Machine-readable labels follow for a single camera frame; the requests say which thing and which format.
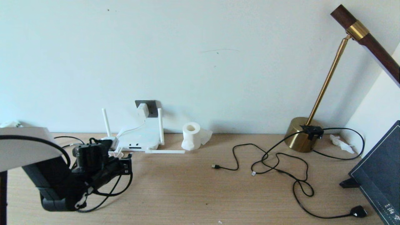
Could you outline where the black ethernet cable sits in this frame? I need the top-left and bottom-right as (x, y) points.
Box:
(54, 136), (123, 213)

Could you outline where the white router with antennas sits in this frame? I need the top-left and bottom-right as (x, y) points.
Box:
(102, 108), (185, 154)

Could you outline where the white toilet paper roll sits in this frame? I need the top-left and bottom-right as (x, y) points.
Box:
(181, 122), (213, 151)

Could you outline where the brass desk lamp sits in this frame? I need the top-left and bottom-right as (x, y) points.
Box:
(284, 4), (400, 153)

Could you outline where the crumpled white tissue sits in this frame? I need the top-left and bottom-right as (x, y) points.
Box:
(331, 134), (356, 154)

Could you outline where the black plastic clip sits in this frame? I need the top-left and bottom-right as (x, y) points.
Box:
(339, 178), (361, 189)

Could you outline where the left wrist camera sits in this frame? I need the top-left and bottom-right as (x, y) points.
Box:
(101, 136), (119, 151)

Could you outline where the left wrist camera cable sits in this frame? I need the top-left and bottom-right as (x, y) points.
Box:
(89, 137), (133, 197)

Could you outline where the grey wall socket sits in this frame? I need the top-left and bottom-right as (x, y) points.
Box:
(135, 100), (158, 118)

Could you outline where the thin black USB cable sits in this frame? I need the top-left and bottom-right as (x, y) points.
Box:
(212, 143), (310, 183)

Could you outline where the black lamp power cord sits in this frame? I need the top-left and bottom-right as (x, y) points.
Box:
(261, 124), (368, 219)

